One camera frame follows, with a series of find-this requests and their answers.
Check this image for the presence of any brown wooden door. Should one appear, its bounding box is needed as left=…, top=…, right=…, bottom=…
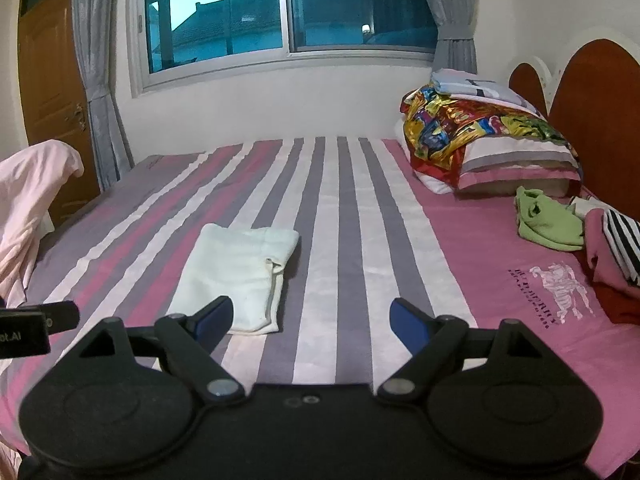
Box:
left=17, top=0, right=104, bottom=229

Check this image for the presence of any pink grey striped pillow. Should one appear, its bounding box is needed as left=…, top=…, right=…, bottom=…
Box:
left=452, top=115, right=584, bottom=199

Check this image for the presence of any magenta garment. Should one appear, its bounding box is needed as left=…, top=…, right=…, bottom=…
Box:
left=582, top=208, right=640, bottom=302

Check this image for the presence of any black white striped garment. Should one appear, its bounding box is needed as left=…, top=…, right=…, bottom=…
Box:
left=602, top=208, right=640, bottom=287

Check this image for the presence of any white long-sleeved sweater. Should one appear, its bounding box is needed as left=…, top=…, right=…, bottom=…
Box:
left=167, top=223, right=300, bottom=335

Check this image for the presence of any brown white headboard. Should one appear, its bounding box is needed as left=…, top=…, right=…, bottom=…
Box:
left=507, top=25, right=640, bottom=212

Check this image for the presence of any sliding glass window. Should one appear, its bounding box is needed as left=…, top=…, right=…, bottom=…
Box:
left=127, top=0, right=442, bottom=97

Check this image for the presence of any folded light blue cloth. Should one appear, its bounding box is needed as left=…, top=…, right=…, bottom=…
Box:
left=431, top=68, right=542, bottom=111

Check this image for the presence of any white pillow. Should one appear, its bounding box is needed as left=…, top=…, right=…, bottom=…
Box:
left=392, top=120, right=454, bottom=195

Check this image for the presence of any small white object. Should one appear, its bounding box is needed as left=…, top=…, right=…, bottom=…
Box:
left=567, top=196, right=604, bottom=220

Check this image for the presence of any colourful printed blanket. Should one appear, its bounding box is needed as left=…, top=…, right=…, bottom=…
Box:
left=400, top=87, right=569, bottom=187

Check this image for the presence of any pale pink cloth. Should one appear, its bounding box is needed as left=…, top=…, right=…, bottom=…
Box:
left=0, top=140, right=85, bottom=312

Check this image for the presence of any grey curtain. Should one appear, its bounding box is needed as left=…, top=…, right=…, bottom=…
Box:
left=412, top=0, right=481, bottom=77
left=72, top=0, right=136, bottom=192

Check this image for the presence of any green garment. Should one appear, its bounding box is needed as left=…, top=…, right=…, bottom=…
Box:
left=515, top=186, right=586, bottom=252

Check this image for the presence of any red garment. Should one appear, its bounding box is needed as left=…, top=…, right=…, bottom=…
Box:
left=592, top=280, right=640, bottom=326

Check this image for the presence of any pink grey striped bed sheet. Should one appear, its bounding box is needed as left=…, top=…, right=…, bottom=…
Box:
left=0, top=136, right=640, bottom=480

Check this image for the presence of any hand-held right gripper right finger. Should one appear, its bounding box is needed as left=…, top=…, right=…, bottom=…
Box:
left=376, top=297, right=559, bottom=404

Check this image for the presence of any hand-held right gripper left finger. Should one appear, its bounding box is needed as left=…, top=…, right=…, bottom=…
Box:
left=65, top=296, right=247, bottom=404

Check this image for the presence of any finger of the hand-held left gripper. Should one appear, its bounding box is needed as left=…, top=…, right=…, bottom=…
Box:
left=42, top=301, right=81, bottom=334

